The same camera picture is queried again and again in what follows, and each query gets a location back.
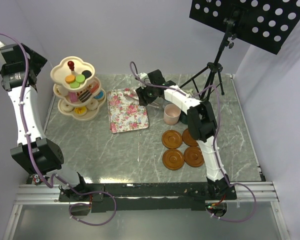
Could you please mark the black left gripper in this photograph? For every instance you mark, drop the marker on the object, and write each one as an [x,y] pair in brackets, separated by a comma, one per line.
[37,62]

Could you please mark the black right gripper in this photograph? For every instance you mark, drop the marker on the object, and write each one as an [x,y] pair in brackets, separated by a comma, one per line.
[141,91]

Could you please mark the metal serving tongs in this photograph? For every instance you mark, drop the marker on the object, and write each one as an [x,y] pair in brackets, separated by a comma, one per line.
[132,95]

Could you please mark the floral serving tray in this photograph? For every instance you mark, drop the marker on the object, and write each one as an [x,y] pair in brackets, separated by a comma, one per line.
[124,112]

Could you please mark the pink mug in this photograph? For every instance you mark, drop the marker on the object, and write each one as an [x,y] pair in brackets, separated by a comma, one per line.
[171,114]

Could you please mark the blue frosted toy donut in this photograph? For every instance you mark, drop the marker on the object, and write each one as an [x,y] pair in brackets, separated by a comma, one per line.
[100,96]

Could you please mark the pink toy cake slice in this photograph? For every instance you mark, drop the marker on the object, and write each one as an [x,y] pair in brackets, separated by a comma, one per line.
[94,88]

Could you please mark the brown wooden coaster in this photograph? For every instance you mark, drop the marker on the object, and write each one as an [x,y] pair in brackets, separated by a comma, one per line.
[171,139]
[173,159]
[188,140]
[193,156]

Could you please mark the orange toy macaron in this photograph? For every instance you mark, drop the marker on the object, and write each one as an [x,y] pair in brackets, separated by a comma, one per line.
[70,79]

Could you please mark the green toy macaron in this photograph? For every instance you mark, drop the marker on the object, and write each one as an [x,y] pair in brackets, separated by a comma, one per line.
[74,85]
[80,78]

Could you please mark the white toy donut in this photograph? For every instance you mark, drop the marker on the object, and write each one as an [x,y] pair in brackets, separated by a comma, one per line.
[66,108]

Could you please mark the chocolate layer toy cake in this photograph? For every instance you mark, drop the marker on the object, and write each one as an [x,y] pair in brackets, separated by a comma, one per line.
[84,96]

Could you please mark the black toy cookie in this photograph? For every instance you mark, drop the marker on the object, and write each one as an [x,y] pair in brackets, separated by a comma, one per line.
[86,73]

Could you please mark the pink toy popsicle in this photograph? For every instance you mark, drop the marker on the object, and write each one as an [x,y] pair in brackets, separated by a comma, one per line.
[72,96]

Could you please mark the cream three-tier dessert stand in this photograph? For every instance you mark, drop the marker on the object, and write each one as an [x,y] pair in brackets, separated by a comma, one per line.
[73,65]

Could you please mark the yellow toy tart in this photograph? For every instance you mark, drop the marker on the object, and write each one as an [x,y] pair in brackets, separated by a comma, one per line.
[80,111]

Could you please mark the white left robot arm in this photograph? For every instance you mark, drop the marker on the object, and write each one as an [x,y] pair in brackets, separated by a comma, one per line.
[35,153]

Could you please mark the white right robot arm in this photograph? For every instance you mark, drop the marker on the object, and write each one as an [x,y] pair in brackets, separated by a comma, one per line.
[201,123]

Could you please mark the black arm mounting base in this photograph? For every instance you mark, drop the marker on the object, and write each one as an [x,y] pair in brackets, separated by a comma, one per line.
[148,196]

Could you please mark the light green mug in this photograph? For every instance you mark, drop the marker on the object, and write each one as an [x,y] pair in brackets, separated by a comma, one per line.
[190,92]

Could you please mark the dark green mug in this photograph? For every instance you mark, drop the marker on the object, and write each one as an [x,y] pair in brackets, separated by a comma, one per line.
[183,118]

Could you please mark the black perforated calibration board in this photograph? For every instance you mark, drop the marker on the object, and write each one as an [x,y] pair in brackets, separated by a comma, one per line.
[265,24]

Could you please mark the aluminium frame rail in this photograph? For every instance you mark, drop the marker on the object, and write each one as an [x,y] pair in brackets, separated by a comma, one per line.
[264,192]

